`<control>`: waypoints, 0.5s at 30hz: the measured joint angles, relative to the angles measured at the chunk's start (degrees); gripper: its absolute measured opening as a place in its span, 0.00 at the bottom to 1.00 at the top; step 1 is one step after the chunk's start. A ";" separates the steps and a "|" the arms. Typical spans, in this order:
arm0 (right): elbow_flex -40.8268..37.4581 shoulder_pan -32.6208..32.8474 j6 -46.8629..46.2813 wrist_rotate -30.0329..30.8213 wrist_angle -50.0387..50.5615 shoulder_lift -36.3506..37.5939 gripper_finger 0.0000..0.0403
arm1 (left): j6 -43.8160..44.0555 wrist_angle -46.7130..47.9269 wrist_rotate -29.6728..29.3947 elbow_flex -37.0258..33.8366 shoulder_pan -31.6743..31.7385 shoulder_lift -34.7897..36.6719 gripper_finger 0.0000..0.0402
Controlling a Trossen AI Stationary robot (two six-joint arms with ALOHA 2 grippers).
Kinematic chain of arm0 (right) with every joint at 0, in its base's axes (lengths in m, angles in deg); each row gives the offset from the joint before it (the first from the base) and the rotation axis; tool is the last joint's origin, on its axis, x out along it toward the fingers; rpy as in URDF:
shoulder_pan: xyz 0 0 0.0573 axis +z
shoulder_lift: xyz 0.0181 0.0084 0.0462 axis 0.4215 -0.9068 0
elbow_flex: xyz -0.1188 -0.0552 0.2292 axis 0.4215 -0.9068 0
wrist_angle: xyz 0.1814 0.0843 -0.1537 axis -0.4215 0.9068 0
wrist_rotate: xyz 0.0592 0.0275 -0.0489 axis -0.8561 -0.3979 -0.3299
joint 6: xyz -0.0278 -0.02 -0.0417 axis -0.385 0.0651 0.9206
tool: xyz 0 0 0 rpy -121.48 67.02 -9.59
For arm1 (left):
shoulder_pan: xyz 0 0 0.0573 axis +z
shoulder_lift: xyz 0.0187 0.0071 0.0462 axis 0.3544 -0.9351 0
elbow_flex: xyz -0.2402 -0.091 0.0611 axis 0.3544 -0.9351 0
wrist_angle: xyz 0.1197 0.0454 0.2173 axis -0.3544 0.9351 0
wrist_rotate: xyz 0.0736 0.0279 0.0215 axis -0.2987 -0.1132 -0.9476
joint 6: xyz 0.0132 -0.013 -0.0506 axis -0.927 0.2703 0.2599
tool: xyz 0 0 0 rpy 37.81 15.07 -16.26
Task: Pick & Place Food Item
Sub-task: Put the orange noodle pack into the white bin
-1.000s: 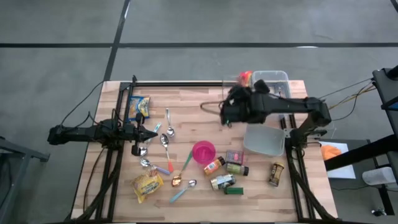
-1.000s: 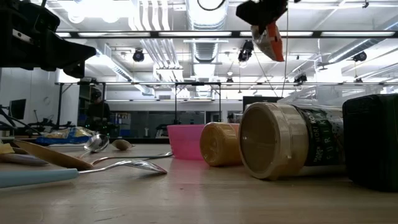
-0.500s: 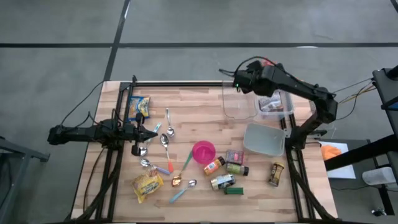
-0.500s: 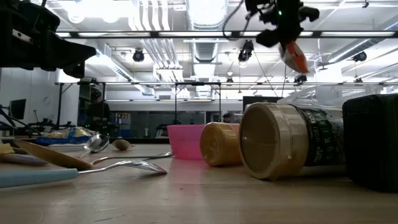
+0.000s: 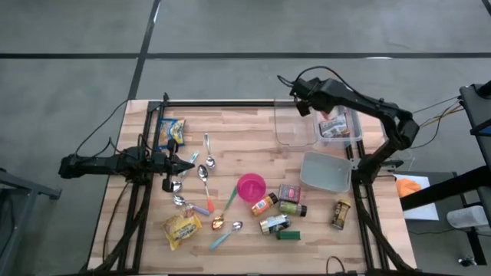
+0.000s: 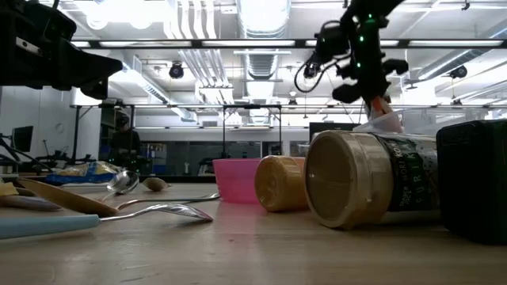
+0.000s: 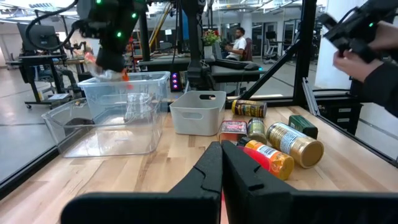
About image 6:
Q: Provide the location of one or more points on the deep clear plastic bin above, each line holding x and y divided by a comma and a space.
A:
455, 118

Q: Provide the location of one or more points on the green black spice box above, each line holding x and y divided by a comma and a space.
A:
475, 182

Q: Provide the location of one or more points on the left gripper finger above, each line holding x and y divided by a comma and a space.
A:
91, 65

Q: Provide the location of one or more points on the dark wall screen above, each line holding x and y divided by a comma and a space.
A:
332, 126

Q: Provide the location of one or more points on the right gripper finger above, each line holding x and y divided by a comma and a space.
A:
382, 93
368, 95

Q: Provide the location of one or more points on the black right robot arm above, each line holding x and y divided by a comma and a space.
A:
368, 8

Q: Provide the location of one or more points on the all-metal spoon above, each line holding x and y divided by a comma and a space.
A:
155, 184

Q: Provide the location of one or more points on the person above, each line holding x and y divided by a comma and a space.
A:
124, 142

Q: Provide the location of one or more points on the wooden spoon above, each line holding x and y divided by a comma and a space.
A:
67, 200

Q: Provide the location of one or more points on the black workstation frame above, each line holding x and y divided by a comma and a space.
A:
223, 134

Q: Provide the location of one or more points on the black computer monitor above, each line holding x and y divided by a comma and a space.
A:
23, 138

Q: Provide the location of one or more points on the orange red snack packet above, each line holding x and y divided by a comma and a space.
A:
380, 107

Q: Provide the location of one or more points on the pink plastic bowl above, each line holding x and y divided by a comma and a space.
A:
235, 180

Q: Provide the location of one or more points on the white ceiling pipes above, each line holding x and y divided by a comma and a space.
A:
202, 59

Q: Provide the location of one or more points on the furikake jar beige lid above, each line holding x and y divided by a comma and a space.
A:
348, 178

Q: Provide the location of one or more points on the black overhead crossbar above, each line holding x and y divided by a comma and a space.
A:
300, 43

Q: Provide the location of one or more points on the silver ventilation duct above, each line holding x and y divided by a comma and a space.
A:
263, 23

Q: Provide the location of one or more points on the black ceiling lamp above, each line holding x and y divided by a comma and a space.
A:
458, 72
176, 71

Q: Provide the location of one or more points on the orange spice bottle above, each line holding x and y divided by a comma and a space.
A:
279, 184

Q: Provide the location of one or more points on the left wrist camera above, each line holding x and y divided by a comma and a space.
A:
55, 25

